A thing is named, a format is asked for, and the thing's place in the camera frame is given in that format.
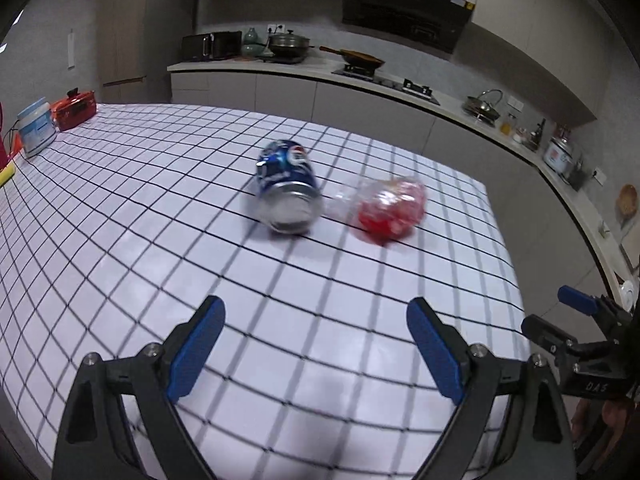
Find crushed blue soda can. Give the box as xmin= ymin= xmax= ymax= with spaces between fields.
xmin=255 ymin=140 xmax=325 ymax=235

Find white checkered tablecloth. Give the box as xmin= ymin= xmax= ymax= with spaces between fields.
xmin=0 ymin=104 xmax=526 ymax=480

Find white rice cooker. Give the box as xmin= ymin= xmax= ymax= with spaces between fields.
xmin=543 ymin=125 xmax=576 ymax=173

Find steel pot with handle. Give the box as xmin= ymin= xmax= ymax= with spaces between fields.
xmin=462 ymin=89 xmax=502 ymax=123

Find red container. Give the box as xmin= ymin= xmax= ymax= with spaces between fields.
xmin=0 ymin=101 xmax=23 ymax=171

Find clear plastic bag red contents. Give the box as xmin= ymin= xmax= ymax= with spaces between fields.
xmin=330 ymin=176 xmax=428 ymax=246

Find black range hood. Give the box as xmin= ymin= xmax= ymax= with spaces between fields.
xmin=341 ymin=0 xmax=475 ymax=56

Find black utensil holder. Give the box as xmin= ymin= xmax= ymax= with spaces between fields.
xmin=570 ymin=152 xmax=588 ymax=191

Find frying pan with wooden handle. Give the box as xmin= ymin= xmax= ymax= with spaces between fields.
xmin=319 ymin=46 xmax=386 ymax=68

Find black gas stove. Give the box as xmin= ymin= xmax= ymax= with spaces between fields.
xmin=332 ymin=64 xmax=441 ymax=106

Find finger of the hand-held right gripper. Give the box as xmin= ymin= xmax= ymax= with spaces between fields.
xmin=521 ymin=314 xmax=640 ymax=401
xmin=558 ymin=285 xmax=640 ymax=348

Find white plastic jar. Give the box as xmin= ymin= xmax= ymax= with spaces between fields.
xmin=16 ymin=99 xmax=57 ymax=157

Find person's right hand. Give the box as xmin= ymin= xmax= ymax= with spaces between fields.
xmin=570 ymin=395 xmax=640 ymax=466

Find red lunch box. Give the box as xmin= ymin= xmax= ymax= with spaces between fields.
xmin=51 ymin=88 xmax=97 ymax=130

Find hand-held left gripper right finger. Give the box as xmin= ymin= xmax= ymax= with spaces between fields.
xmin=406 ymin=297 xmax=578 ymax=480

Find beige refrigerator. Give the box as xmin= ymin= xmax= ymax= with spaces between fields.
xmin=95 ymin=0 xmax=196 ymax=106

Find green ceramic vase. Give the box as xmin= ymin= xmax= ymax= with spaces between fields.
xmin=242 ymin=27 xmax=266 ymax=58

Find wok with glass lid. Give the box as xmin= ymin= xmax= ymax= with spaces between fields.
xmin=267 ymin=30 xmax=316 ymax=59

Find black microwave oven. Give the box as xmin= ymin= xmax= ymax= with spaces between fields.
xmin=180 ymin=31 xmax=243 ymax=62

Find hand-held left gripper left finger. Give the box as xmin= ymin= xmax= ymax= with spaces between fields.
xmin=50 ymin=295 xmax=227 ymax=480

